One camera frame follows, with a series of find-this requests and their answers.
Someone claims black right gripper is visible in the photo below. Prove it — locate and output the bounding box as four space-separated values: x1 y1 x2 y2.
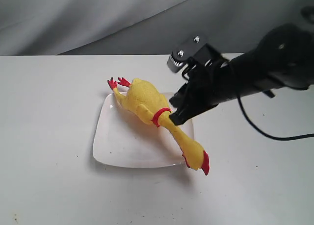
169 56 243 125

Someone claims yellow rubber chicken toy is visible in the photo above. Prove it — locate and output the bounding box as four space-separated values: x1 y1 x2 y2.
107 77 210 175

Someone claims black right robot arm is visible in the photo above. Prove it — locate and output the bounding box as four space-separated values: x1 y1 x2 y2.
167 24 314 125

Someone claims white square plate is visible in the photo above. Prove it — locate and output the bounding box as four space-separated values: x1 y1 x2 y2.
93 94 184 169

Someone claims grey backdrop cloth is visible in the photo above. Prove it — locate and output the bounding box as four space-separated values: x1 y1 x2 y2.
0 0 314 55

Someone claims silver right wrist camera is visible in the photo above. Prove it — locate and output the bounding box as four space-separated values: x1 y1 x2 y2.
166 34 230 75

